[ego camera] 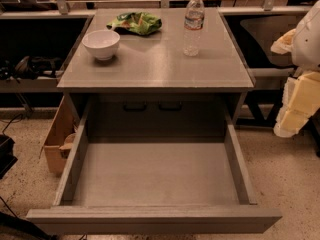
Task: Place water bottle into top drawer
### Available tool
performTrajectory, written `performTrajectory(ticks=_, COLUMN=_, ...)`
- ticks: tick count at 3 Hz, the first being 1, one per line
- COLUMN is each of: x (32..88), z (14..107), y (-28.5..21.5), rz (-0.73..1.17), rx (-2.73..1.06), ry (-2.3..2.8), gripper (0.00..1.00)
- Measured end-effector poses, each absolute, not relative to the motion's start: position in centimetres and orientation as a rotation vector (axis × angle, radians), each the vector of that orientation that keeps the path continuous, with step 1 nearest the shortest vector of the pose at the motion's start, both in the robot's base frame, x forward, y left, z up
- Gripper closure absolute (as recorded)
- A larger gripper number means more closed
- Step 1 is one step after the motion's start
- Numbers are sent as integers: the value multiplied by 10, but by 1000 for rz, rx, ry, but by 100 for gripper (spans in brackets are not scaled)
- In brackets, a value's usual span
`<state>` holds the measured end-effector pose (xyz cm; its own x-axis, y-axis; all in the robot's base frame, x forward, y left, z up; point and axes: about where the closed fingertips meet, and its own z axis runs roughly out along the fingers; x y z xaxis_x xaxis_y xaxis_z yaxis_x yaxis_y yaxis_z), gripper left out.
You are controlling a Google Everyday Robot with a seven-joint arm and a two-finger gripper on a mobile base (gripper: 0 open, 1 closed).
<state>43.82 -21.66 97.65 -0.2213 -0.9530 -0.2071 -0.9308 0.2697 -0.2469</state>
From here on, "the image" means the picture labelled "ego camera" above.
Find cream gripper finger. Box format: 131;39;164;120
273;71;320;138
271;29;296;54

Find clear plastic water bottle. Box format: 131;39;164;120
183;0;205;56

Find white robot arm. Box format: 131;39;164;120
271;1;320;138

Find grey cabinet with top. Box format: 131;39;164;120
58;8;254;143

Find open grey top drawer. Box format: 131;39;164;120
25;95;283;235

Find dark office chair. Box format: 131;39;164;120
240;15;300;68

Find green chip bag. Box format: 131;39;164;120
106;12;162;36

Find white ceramic bowl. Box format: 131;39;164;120
82;30;120;60

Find cardboard box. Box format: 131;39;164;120
43;98;75;175

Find black headphones on shelf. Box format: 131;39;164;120
0;56;62;80

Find right black drawer handle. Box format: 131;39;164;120
158;102;182;111

